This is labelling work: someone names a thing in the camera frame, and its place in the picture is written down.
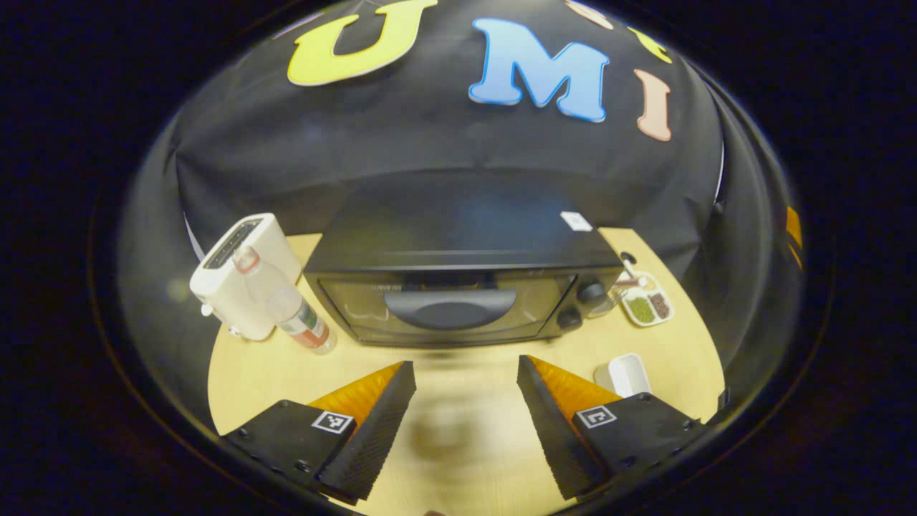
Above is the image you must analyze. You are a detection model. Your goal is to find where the white toaster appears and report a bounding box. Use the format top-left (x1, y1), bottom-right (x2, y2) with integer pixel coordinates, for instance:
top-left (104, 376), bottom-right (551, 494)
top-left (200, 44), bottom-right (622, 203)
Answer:
top-left (189, 213), bottom-right (303, 342)

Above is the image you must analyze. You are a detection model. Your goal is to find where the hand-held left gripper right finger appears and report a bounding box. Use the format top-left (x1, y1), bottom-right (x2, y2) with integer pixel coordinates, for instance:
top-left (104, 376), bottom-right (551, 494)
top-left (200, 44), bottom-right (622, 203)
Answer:
top-left (517, 355), bottom-right (710, 501)

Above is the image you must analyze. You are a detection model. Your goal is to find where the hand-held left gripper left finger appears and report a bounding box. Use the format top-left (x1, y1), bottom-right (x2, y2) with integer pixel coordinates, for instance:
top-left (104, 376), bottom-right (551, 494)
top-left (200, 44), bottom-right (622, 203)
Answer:
top-left (221, 360), bottom-right (417, 505)

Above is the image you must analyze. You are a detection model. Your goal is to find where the white divided plate with beans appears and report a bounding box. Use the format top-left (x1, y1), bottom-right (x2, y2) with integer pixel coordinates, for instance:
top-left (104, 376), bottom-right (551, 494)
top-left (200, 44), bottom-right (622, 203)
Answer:
top-left (618, 270), bottom-right (676, 329)

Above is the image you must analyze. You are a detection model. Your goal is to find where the black electric oven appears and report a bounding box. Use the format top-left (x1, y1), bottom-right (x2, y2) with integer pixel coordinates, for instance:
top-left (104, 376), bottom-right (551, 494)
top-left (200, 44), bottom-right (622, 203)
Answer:
top-left (303, 168), bottom-right (625, 350)

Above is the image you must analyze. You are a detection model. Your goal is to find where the small white rectangular tray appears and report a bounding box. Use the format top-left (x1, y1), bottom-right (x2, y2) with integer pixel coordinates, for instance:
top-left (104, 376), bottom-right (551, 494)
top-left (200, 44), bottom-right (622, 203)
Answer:
top-left (594, 353), bottom-right (653, 399)

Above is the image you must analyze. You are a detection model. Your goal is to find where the clear plastic bottle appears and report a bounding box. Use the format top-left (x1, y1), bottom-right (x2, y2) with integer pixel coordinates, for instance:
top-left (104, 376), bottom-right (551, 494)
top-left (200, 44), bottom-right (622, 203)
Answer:
top-left (233, 246), bottom-right (338, 356)

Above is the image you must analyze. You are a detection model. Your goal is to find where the black backdrop cloth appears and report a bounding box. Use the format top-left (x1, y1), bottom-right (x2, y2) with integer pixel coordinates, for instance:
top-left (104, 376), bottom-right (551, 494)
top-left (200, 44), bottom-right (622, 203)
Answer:
top-left (118, 0), bottom-right (803, 431)

